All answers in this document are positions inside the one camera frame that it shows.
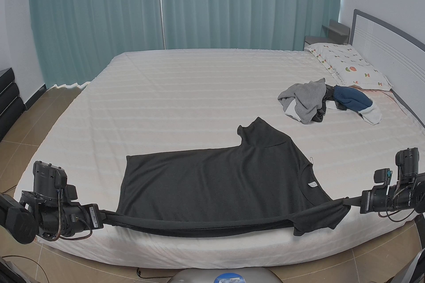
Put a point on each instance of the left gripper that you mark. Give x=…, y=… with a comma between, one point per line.
x=89, y=217

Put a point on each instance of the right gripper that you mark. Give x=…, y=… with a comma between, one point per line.
x=377, y=200

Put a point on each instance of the black T-shirt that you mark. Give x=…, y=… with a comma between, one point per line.
x=215, y=182

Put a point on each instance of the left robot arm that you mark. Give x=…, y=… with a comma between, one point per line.
x=20, y=222

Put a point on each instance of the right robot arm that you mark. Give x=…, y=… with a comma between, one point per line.
x=408, y=192

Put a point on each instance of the pile of clothes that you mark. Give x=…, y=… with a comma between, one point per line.
x=308, y=99

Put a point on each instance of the bed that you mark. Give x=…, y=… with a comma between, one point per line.
x=166, y=92

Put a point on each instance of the white printed pillow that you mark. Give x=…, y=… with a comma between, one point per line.
x=348, y=62

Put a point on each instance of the black chest of drawers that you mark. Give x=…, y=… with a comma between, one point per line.
x=8, y=99

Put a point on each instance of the grey bedside table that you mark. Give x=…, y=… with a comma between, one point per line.
x=337, y=30

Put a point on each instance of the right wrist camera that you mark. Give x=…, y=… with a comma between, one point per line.
x=381, y=175

